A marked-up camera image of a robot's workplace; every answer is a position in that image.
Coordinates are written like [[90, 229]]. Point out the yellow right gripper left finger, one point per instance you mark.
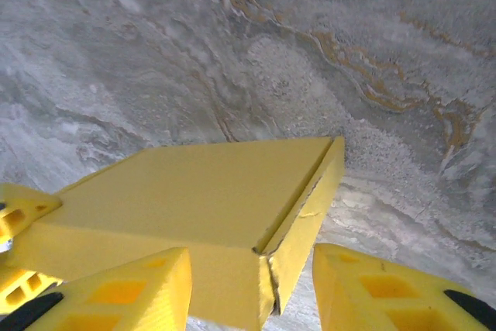
[[128, 296]]

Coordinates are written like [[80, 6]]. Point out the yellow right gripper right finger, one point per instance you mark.
[[387, 296]]

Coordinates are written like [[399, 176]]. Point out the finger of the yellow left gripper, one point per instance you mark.
[[21, 207], [23, 283]]

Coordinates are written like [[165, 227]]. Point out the yellow white paper box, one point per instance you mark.
[[201, 199]]

